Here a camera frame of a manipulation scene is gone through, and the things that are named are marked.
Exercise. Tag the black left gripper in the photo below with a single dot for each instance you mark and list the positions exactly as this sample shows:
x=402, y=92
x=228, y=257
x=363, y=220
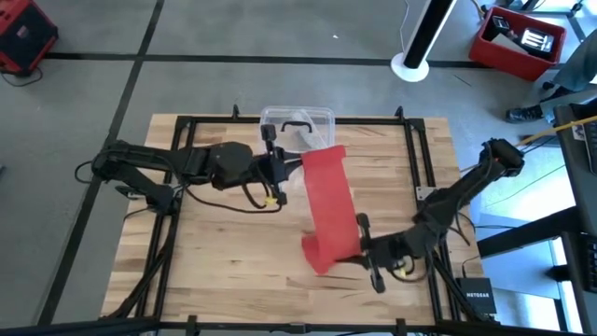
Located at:
x=273, y=168

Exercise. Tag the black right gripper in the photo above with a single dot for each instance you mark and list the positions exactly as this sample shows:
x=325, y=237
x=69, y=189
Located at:
x=387, y=254

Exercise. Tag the red elastic bandage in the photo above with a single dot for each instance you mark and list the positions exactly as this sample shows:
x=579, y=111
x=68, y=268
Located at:
x=331, y=200

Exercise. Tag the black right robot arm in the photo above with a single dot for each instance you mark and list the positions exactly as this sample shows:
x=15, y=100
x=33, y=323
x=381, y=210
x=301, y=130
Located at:
x=466, y=196

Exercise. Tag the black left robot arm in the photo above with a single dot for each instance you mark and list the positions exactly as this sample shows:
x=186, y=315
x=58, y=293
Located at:
x=154, y=161

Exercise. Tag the clear packet with grey contents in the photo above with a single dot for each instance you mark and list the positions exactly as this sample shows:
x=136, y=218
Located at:
x=305, y=137

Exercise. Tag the clear lidded storage box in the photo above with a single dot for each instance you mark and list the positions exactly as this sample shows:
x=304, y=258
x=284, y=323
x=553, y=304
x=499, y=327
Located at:
x=322, y=126

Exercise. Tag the black white pole stand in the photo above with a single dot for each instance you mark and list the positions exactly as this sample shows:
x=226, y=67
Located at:
x=422, y=42

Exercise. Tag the black desk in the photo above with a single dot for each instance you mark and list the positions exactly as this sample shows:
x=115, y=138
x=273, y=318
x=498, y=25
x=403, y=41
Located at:
x=576, y=186

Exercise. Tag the red plastic crate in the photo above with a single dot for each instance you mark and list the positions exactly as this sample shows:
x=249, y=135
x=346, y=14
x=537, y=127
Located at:
x=508, y=63

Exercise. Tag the small black box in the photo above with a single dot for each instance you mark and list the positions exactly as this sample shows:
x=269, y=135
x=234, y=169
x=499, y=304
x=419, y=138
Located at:
x=501, y=23

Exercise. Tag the black keyboard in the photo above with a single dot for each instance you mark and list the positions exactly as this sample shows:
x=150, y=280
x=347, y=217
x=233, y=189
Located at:
x=592, y=149

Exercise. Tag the silver black device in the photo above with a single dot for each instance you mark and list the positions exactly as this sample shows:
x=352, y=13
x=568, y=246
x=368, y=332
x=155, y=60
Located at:
x=536, y=41

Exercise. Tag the person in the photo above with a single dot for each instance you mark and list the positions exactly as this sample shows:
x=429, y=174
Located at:
x=580, y=70

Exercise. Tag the red and black equipment case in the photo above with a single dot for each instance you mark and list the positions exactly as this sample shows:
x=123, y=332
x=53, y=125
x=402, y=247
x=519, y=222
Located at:
x=28, y=37

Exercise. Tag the black Netgear network switch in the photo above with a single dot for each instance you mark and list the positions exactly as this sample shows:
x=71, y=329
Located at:
x=476, y=296

